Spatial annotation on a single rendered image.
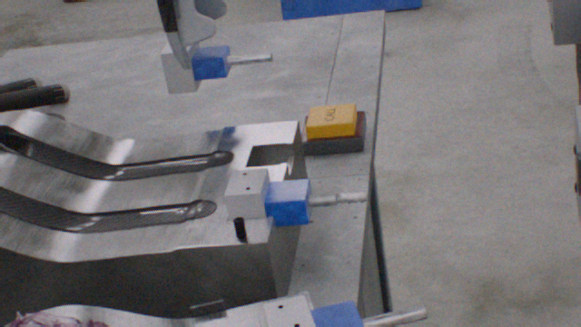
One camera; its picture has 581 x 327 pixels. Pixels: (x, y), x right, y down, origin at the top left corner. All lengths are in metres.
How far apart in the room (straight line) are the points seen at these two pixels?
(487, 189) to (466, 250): 0.31
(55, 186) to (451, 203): 1.76
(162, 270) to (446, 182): 1.93
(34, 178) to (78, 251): 0.13
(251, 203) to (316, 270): 0.12
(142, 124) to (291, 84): 0.23
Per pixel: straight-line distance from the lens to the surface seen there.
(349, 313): 0.81
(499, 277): 2.38
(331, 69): 1.49
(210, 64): 1.19
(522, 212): 2.63
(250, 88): 1.47
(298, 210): 0.92
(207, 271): 0.92
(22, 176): 1.06
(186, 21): 1.16
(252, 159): 1.07
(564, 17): 1.19
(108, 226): 1.00
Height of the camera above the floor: 1.34
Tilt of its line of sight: 26 degrees down
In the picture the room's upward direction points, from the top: 10 degrees counter-clockwise
